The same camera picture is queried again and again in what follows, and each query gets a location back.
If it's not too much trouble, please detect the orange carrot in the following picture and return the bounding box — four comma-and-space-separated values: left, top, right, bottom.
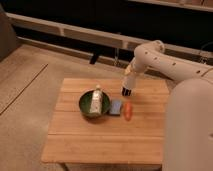
124, 102, 132, 121

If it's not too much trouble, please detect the white window frame rail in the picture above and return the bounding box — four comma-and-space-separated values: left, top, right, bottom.
5, 12, 213, 59

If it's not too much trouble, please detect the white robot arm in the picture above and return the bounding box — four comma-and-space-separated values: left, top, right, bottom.
122, 40, 213, 171

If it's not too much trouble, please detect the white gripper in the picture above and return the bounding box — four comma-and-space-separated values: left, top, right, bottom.
122, 72, 137, 96

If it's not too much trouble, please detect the green bowl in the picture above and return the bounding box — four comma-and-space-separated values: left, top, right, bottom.
79, 90, 111, 118

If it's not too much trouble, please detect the wooden table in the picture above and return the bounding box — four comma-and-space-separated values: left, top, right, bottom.
41, 78, 169, 165

